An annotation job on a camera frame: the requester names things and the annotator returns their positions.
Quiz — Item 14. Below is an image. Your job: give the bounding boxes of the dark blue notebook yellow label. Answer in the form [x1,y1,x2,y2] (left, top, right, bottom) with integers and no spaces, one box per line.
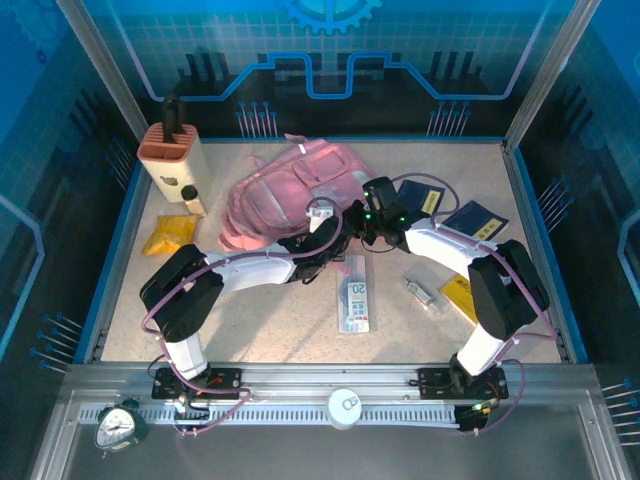
[442,199,510,244]
[397,178,445,217]

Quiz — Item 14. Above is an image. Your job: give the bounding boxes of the clear pen refill pack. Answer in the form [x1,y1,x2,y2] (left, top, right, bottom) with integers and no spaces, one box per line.
[337,254,375,335]

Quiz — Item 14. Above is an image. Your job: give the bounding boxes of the pink student backpack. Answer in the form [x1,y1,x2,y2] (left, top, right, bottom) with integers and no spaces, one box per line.
[219,133,381,251]

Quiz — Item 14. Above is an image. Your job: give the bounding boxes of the small item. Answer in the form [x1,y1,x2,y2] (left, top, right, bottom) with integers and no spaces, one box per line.
[403,277,444,316]

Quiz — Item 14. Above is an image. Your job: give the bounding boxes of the yellow book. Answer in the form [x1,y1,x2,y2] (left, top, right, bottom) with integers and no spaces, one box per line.
[438,273,481,326]

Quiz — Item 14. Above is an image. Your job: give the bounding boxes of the yellow snack bag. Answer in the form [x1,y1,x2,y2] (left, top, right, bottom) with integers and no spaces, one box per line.
[140,213,201,257]

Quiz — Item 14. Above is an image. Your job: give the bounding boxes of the small bottle black cap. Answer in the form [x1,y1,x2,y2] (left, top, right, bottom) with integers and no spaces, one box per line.
[180,184,207,217]

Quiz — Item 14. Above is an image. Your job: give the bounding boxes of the beige knife block orange top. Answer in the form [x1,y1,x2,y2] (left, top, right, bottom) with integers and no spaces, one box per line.
[136,123,211,205]

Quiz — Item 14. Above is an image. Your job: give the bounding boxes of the small circuit board with LED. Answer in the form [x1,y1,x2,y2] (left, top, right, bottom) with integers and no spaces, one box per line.
[173,392,211,424]
[458,397,501,421]

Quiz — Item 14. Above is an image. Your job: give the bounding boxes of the green alarm clock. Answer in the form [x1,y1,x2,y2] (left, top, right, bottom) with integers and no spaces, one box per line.
[93,398,149,459]

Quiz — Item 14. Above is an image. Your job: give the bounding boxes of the aluminium frame beam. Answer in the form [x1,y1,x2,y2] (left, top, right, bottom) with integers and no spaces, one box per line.
[64,362,596,401]

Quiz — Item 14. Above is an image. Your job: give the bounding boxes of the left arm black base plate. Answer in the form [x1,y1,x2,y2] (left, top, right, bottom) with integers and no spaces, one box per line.
[151,367,243,400]

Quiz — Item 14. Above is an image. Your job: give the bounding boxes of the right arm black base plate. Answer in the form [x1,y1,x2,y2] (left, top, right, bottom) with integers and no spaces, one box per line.
[417,366,510,400]

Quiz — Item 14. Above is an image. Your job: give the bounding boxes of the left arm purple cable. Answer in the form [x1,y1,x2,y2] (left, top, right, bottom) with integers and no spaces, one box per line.
[142,196,346,439]

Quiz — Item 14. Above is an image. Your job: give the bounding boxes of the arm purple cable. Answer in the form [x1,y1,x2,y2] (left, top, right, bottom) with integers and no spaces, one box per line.
[389,172,559,436]
[142,196,346,439]

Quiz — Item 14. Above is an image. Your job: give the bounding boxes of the slotted grey cable duct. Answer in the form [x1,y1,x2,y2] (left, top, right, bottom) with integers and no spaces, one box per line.
[78,403,461,427]

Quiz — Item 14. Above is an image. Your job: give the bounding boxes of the black knife handle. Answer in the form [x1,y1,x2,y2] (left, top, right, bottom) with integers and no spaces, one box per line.
[160,93,187,144]

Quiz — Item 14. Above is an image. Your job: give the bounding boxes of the aluminium frame post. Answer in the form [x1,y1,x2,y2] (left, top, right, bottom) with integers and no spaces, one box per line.
[503,0,604,151]
[53,0,151,146]

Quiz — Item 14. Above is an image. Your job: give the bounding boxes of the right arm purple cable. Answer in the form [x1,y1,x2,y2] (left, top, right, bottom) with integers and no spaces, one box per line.
[389,172,559,436]

